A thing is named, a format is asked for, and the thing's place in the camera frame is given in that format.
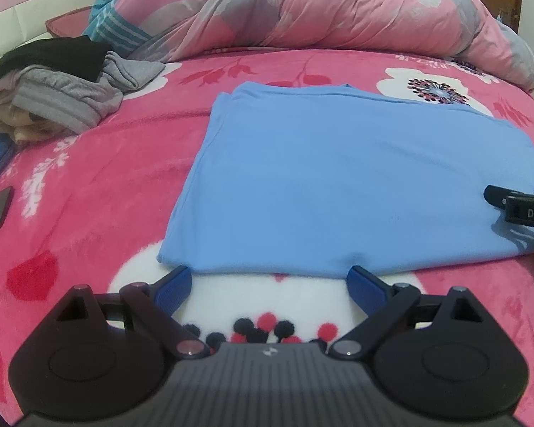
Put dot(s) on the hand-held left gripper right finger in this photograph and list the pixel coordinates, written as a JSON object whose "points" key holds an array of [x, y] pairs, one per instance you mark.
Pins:
{"points": [[367, 289]]}

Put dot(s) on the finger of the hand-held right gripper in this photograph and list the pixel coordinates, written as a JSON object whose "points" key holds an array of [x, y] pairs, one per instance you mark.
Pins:
{"points": [[496, 195]]}

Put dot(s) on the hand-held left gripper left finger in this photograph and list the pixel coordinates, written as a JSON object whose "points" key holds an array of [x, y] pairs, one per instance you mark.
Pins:
{"points": [[173, 289]]}

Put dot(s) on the blue t-shirt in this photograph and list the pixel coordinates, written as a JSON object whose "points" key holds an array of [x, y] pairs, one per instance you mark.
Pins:
{"points": [[329, 178]]}

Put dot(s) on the pink floral fleece blanket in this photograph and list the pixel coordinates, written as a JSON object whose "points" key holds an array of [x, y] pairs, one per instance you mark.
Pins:
{"points": [[115, 178]]}

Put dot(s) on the grey ribbed garment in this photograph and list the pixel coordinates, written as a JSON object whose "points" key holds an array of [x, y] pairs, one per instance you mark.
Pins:
{"points": [[66, 102]]}

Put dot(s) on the beige garment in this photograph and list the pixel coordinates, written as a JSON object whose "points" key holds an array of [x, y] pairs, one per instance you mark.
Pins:
{"points": [[26, 126]]}

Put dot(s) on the pink grey floral quilt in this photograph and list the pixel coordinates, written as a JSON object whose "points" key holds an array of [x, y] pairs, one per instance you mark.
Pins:
{"points": [[338, 9]]}

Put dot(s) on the black garment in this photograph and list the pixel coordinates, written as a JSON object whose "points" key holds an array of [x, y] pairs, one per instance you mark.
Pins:
{"points": [[53, 55]]}

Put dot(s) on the teal patterned pillow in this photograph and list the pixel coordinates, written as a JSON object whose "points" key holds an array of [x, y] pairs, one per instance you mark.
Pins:
{"points": [[115, 22]]}

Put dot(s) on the red cushion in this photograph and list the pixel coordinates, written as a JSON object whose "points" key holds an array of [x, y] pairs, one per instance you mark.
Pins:
{"points": [[69, 24]]}

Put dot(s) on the pink white headboard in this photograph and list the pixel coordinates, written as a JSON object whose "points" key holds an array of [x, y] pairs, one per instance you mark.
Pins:
{"points": [[26, 13]]}

